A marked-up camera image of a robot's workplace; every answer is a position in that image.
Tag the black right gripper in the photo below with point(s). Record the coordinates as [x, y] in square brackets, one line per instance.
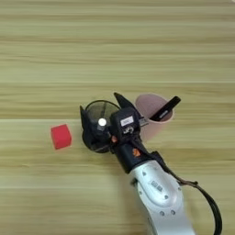
[134, 157]

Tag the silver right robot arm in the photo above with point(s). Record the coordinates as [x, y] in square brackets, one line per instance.
[160, 195]

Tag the red foam cube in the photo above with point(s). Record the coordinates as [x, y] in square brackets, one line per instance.
[61, 136]

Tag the black marker pen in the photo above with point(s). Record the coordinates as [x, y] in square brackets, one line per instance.
[166, 109]

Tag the pink plastic cup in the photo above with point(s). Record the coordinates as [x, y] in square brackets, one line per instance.
[150, 105]

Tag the black mesh pen holder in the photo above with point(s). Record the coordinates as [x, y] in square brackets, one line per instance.
[93, 113]

